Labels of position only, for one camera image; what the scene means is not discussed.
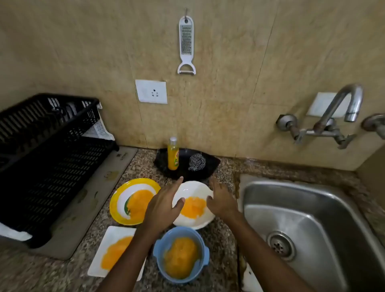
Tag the chrome wall faucet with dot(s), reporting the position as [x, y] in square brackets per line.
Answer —
[331, 111]

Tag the metal sink drain strainer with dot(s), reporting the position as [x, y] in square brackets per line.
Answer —
[281, 246]

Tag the white wall socket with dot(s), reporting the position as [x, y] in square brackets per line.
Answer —
[151, 91]

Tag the person's right forearm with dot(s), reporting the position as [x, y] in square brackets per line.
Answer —
[264, 261]

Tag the white grater peeler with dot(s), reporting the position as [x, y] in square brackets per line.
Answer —
[186, 39]

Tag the white switch plate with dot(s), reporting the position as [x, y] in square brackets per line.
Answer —
[318, 103]

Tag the black plastic dish rack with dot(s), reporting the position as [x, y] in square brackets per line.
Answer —
[45, 180]

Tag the white rectangular plate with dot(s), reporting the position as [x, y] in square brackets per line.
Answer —
[105, 240]

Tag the person's left forearm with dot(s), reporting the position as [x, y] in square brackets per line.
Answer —
[129, 264]

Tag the white plastic sheet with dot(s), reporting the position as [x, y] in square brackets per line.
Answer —
[13, 233]

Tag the person's right hand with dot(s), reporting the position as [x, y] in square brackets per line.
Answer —
[222, 204]

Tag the person's left hand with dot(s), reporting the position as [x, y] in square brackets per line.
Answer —
[161, 210]

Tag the yellow rimmed round plate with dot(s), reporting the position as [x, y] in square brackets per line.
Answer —
[120, 192]

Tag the grey drain mat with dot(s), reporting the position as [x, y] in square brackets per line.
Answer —
[90, 195]

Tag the steel wool scrubber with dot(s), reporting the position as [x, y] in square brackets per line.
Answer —
[197, 162]

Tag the stainless steel sink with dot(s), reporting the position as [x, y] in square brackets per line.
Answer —
[315, 210]

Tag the black oval tray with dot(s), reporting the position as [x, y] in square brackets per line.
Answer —
[183, 161]

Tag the chrome wall tap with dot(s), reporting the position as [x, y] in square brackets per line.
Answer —
[374, 123]

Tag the yellow dish soap bottle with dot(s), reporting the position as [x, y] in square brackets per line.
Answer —
[173, 156]

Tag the white perforated plastic tray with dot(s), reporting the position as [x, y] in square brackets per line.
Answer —
[100, 129]

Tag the white scalloped bowl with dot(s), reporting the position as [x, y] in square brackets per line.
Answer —
[195, 189]

